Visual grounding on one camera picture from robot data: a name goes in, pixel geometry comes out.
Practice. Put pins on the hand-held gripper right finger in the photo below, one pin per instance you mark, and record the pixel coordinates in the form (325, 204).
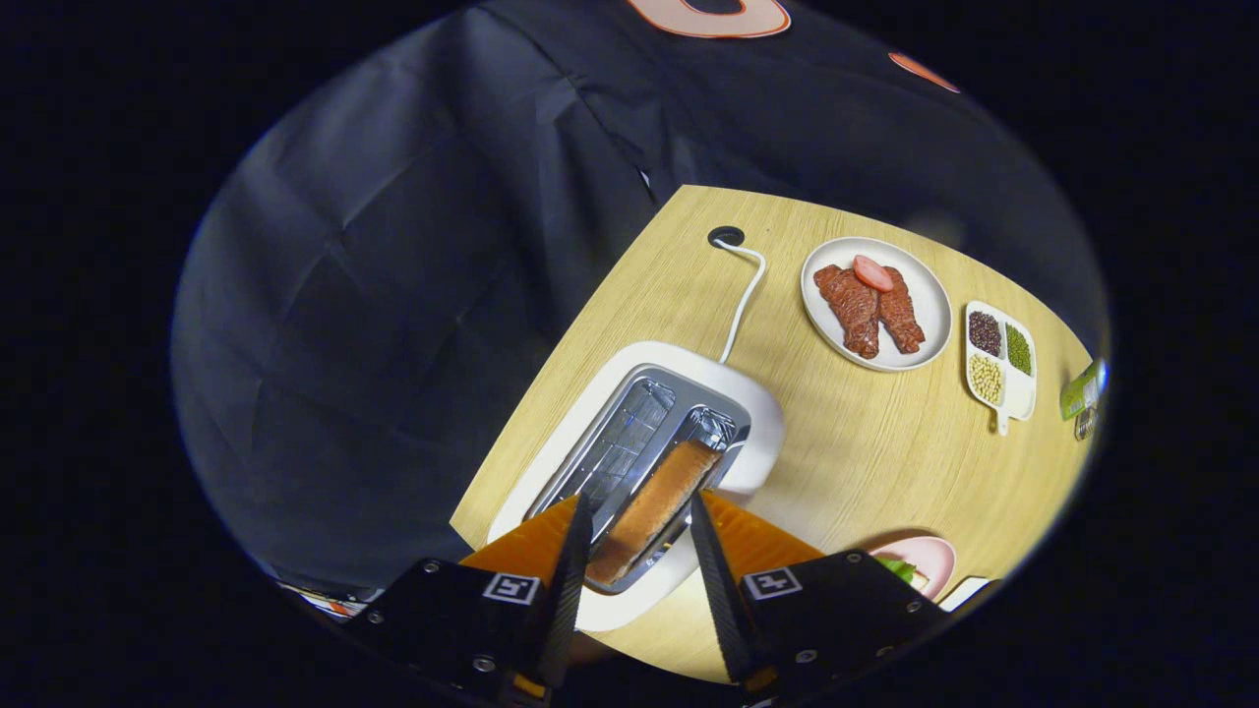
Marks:
(723, 590)

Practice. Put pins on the white toaster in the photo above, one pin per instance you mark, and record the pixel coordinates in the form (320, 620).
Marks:
(679, 359)

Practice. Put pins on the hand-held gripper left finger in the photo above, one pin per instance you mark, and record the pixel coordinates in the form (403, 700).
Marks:
(566, 590)

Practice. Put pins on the toasted bread slice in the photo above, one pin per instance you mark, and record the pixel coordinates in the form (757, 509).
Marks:
(649, 511)

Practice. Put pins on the pink plate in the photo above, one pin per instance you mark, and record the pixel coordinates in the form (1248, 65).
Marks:
(934, 553)

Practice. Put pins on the red sausage slice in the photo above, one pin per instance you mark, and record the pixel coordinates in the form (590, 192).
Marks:
(872, 272)

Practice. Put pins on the green lettuce leaf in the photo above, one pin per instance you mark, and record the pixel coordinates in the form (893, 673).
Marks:
(897, 568)

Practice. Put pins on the green label metal bottle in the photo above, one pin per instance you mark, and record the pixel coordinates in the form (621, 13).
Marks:
(1082, 388)

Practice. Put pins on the white round plate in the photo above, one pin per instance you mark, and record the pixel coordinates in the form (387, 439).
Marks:
(929, 295)

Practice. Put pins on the brown meat piece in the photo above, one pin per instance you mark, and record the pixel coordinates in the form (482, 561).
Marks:
(851, 310)
(900, 320)

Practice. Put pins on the black backdrop cloth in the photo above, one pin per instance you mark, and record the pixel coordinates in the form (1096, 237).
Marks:
(393, 295)

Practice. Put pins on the white divided bean dish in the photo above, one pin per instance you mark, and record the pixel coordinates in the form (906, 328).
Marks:
(1018, 395)

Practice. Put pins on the white rectangular dish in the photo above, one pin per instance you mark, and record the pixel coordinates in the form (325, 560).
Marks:
(964, 592)

